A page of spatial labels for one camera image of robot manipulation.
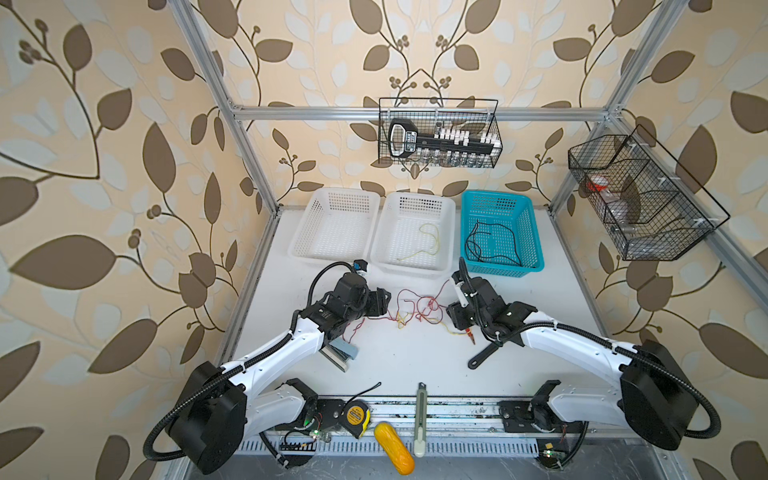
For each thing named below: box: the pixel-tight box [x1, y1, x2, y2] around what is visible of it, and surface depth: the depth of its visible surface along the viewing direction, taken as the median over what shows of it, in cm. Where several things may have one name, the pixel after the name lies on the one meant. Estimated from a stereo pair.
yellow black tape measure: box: [339, 400, 371, 439], surface depth 73 cm
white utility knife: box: [414, 382, 428, 458], surface depth 75 cm
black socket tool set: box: [388, 118, 502, 160], surface depth 84 cm
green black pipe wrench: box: [468, 341, 503, 370], surface depth 85 cm
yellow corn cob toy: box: [374, 421, 415, 476], surface depth 69 cm
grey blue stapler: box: [318, 340, 359, 373], surface depth 84 cm
